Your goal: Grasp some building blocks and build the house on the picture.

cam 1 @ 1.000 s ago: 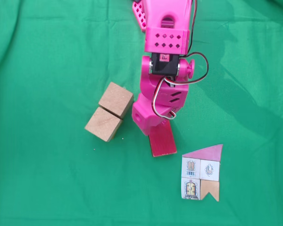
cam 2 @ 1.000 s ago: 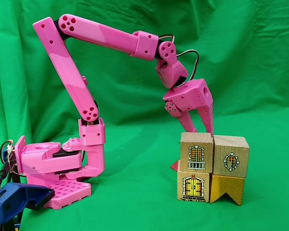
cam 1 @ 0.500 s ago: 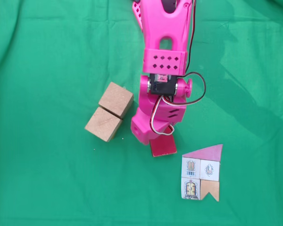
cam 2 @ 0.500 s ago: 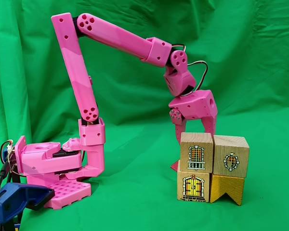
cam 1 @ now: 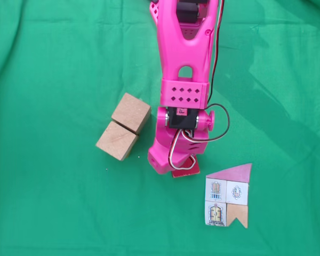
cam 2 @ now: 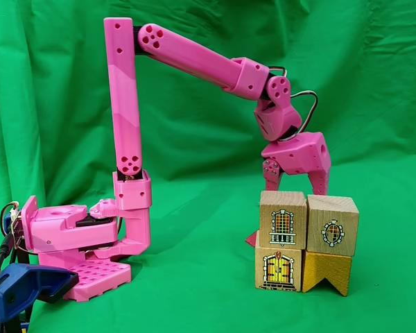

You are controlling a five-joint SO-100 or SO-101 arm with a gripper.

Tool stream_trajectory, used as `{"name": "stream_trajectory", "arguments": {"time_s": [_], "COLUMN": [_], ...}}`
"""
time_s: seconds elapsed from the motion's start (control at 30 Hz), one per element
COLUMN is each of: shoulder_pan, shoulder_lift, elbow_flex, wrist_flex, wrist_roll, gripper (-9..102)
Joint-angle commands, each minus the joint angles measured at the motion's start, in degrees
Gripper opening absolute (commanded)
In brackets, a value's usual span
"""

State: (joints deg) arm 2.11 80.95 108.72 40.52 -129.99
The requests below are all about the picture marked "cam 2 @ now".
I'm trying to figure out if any red wooden roof block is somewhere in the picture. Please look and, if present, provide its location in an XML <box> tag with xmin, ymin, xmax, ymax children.
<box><xmin>245</xmin><ymin>230</ymin><xmax>261</xmax><ymax>248</ymax></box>

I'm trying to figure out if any wooden cube balcony window print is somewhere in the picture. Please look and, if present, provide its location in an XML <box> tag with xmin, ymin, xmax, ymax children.
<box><xmin>259</xmin><ymin>189</ymin><xmax>308</xmax><ymax>250</ymax></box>

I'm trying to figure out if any wooden cube round window print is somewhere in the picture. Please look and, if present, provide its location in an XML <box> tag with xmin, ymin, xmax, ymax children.
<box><xmin>305</xmin><ymin>194</ymin><xmax>361</xmax><ymax>257</ymax></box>

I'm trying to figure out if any green cloth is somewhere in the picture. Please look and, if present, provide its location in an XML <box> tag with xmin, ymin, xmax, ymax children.
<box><xmin>0</xmin><ymin>0</ymin><xmax>416</xmax><ymax>333</ymax></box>

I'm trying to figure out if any yellow notched wooden block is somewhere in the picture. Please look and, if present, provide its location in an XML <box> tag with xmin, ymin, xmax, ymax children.
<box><xmin>301</xmin><ymin>250</ymin><xmax>354</xmax><ymax>297</ymax></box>

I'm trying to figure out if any wooden cube door print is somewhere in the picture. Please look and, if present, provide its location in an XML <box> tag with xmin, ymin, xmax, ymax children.
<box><xmin>254</xmin><ymin>245</ymin><xmax>303</xmax><ymax>293</ymax></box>

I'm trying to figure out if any blue plastic clamp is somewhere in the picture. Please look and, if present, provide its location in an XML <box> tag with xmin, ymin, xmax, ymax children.
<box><xmin>0</xmin><ymin>262</ymin><xmax>80</xmax><ymax>333</ymax></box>

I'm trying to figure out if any black power cable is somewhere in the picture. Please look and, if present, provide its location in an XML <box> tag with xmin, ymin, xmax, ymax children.
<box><xmin>0</xmin><ymin>232</ymin><xmax>14</xmax><ymax>302</ymax></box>

